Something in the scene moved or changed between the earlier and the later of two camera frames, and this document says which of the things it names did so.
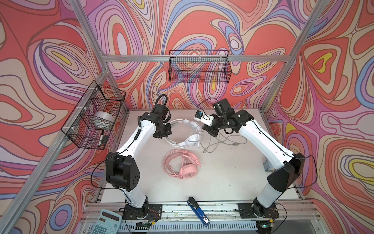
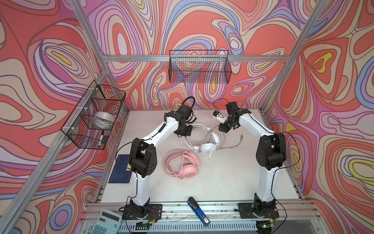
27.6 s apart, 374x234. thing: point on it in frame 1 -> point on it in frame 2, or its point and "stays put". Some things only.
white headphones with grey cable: [196, 139] -> [213, 139]
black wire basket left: [88, 126] stays put
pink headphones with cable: [181, 163] stays put
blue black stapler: [194, 205] stays put
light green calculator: [108, 222] stays put
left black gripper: [168, 131] -> [189, 132]
